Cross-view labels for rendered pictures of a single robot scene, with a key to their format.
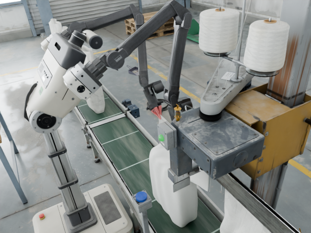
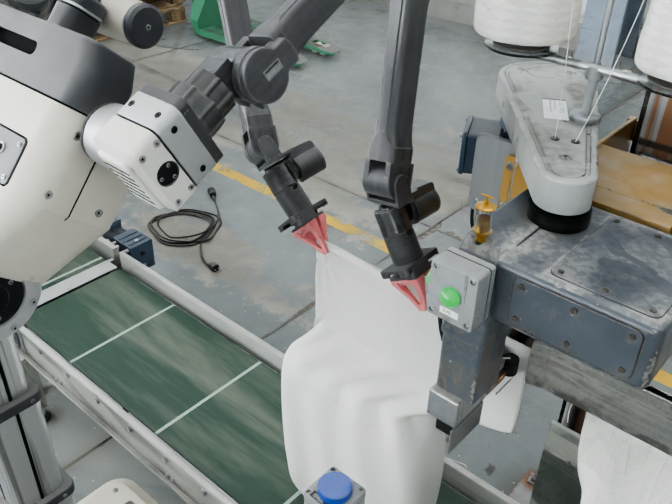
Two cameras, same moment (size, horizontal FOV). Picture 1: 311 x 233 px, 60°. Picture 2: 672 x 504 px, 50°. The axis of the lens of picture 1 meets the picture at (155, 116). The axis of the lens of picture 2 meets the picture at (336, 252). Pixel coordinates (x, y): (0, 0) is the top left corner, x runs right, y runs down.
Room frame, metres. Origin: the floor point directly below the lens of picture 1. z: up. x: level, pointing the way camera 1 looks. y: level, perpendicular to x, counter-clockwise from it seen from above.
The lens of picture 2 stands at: (0.19, 0.43, 1.87)
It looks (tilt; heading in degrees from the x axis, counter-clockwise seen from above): 33 degrees down; 337
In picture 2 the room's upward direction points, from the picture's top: 1 degrees clockwise
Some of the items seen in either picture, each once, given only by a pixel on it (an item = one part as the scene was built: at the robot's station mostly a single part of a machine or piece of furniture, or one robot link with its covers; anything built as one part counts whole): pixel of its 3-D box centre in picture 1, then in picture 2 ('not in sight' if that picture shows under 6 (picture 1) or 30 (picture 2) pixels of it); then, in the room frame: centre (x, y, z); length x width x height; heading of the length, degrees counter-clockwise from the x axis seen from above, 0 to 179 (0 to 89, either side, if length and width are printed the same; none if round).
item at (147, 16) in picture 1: (152, 19); not in sight; (6.92, -0.11, 0.36); 1.20 x 0.82 x 0.14; 113
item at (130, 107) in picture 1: (128, 107); (115, 241); (2.69, 0.30, 0.35); 0.30 x 0.15 x 0.15; 27
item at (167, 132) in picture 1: (167, 135); (460, 289); (0.86, -0.04, 1.29); 0.08 x 0.05 x 0.09; 27
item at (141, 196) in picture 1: (141, 197); (334, 489); (0.94, 0.11, 0.84); 0.06 x 0.06 x 0.02
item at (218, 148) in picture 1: (212, 151); (573, 316); (0.83, -0.22, 1.21); 0.30 x 0.25 x 0.30; 27
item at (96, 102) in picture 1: (89, 76); not in sight; (2.76, 0.70, 0.74); 0.47 x 0.22 x 0.72; 25
